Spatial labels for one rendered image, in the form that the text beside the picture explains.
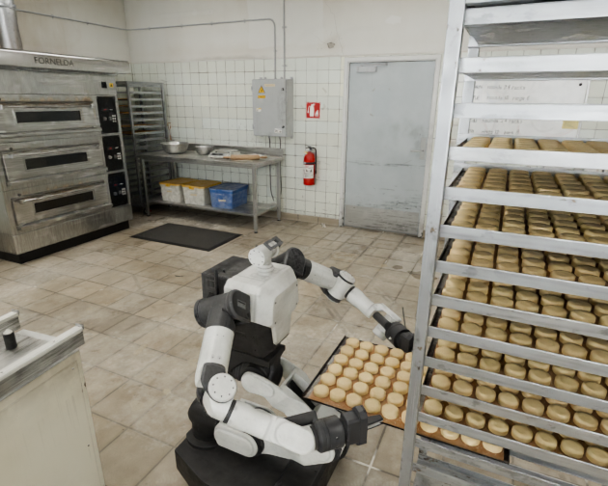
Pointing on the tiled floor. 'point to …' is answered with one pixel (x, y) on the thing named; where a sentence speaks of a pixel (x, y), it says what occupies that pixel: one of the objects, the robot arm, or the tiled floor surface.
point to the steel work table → (223, 166)
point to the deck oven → (49, 152)
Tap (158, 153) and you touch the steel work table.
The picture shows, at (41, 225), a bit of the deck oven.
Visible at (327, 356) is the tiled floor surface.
